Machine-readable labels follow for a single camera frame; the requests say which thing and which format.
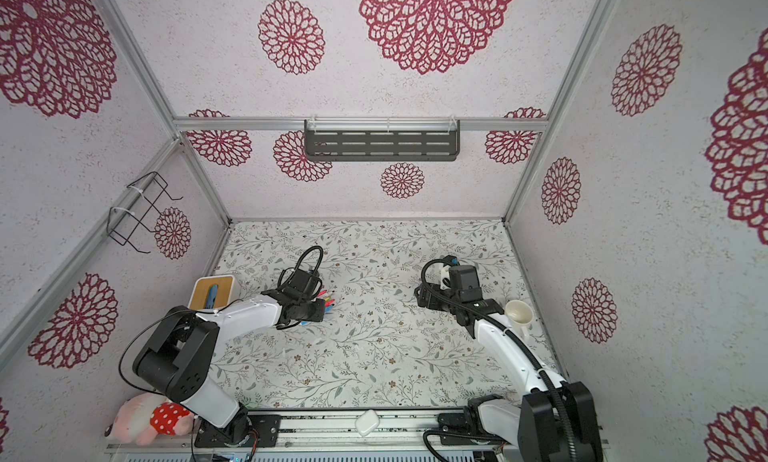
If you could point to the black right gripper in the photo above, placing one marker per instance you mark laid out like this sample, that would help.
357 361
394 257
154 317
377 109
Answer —
422 299

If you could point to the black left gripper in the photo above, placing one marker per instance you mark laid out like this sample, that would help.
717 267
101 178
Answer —
319 315

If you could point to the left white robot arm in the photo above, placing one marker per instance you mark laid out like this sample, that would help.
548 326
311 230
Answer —
176 358

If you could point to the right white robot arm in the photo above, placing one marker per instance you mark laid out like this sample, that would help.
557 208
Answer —
554 420

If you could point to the cream ceramic mug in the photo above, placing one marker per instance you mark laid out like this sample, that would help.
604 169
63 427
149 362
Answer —
520 316

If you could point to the white wooden-top tissue box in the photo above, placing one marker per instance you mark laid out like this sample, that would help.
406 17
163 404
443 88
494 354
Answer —
228 291

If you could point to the pink plush toy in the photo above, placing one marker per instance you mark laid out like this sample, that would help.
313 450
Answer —
143 418

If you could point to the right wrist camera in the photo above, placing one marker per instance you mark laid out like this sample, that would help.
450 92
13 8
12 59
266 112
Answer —
461 283

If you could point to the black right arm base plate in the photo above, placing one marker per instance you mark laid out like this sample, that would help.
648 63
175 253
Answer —
460 429

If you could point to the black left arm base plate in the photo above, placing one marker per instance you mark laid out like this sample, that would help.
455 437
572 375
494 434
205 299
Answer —
252 431

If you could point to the white pad on rail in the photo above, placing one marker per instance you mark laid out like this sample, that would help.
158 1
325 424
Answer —
367 423

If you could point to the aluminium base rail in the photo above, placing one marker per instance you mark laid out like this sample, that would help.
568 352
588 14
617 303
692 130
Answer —
333 435

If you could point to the dark metal wall shelf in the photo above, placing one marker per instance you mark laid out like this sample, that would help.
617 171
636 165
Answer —
382 141

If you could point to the black wire wall rack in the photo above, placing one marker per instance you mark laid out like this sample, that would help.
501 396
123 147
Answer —
124 221

